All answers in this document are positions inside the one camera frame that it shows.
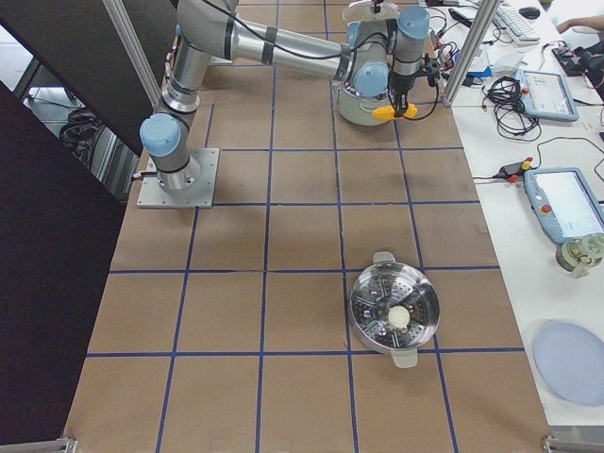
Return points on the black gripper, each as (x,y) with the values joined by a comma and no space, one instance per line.
(401,85)

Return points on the yellow corn cob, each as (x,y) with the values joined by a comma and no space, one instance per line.
(388,113)

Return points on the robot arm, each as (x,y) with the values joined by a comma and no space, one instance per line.
(374,70)

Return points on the pale green electric pot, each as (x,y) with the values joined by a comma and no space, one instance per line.
(362,108)

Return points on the steel steamer pot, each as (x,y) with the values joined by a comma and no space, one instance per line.
(382,285)

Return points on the blue white box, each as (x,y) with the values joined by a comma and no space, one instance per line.
(480,65)

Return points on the black power adapter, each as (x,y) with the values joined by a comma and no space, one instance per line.
(513,171)

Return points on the white keyboard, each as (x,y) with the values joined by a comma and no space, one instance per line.
(515,25)

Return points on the far teach pendant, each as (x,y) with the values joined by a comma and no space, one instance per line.
(546,96)

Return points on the teach pendant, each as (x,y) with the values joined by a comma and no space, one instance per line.
(563,203)
(546,96)

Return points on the black computer mouse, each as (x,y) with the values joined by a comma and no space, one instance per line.
(529,13)

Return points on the near teach pendant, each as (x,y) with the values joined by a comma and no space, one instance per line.
(563,203)

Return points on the cream round knob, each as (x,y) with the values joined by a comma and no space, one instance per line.
(399,317)

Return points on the green glass jar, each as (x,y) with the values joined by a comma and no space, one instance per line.
(578,255)

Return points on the blue round plate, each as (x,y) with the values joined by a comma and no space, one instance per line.
(570,360)

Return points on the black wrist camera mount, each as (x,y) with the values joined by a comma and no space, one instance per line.
(430,68)

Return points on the aluminium frame post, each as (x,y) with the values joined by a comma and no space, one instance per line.
(483,18)

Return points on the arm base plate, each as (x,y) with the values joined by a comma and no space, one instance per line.
(194,186)

